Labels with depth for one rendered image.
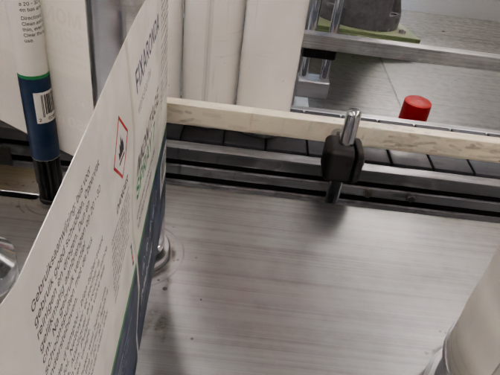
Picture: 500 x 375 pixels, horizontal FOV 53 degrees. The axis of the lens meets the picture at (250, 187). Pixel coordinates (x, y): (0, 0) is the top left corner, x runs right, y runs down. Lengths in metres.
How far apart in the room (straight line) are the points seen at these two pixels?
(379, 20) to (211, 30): 0.48
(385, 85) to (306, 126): 0.34
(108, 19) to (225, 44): 0.21
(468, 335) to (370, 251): 0.13
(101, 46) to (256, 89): 0.22
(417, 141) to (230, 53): 0.18
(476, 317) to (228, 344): 0.13
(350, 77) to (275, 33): 0.35
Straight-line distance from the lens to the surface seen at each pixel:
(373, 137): 0.45
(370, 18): 0.86
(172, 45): 0.45
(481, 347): 0.25
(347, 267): 0.35
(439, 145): 0.47
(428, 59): 0.52
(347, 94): 0.71
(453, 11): 1.22
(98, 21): 0.25
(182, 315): 0.30
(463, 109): 0.75
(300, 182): 0.46
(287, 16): 0.42
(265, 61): 0.43
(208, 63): 0.44
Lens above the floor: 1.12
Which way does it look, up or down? 36 degrees down
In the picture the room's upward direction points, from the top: 8 degrees clockwise
